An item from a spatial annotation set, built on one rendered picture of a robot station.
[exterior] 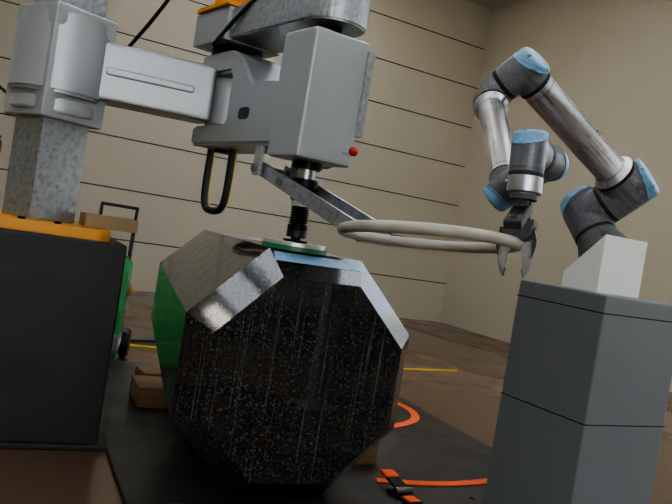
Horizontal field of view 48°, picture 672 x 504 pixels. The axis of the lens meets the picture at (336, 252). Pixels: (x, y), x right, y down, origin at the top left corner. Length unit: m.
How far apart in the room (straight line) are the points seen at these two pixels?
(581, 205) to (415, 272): 6.57
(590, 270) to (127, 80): 1.82
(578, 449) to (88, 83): 2.12
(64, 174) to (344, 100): 1.11
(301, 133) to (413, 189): 6.84
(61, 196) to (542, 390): 1.88
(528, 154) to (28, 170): 1.81
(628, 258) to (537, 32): 6.68
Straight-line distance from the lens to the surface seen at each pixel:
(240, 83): 2.85
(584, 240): 2.79
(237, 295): 2.35
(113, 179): 7.73
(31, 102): 2.92
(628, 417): 2.74
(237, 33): 2.95
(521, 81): 2.56
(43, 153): 2.92
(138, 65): 3.00
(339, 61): 2.49
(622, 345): 2.64
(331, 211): 2.26
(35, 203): 2.92
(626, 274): 2.80
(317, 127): 2.43
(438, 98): 9.44
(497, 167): 2.17
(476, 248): 2.17
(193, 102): 3.01
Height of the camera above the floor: 0.91
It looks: 1 degrees down
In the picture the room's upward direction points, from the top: 9 degrees clockwise
